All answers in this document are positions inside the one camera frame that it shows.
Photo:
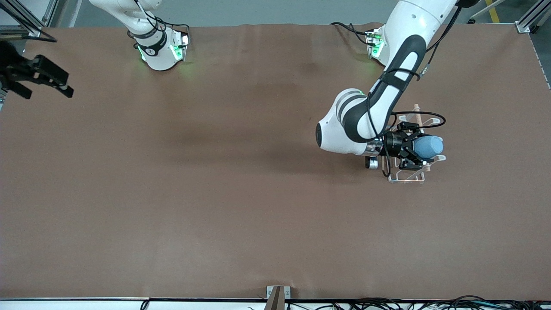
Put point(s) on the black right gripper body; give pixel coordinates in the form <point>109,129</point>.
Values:
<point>13,69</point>

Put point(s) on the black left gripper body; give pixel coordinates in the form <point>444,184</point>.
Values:
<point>392,145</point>

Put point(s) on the blue plastic cup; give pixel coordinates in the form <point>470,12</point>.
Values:
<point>428,146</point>

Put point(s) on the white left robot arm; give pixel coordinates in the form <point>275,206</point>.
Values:
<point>335,133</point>

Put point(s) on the white thin tube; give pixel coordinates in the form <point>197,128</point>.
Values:
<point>478,16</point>

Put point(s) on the brown table mat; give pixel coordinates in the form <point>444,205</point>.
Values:
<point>215,193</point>

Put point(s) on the brown mounting bar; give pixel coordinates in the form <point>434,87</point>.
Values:
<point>275,301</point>

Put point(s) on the aluminium frame profile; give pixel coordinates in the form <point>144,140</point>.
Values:
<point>26,21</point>
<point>527,23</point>
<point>51,10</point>

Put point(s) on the small metal bracket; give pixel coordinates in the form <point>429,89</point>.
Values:
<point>270,292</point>

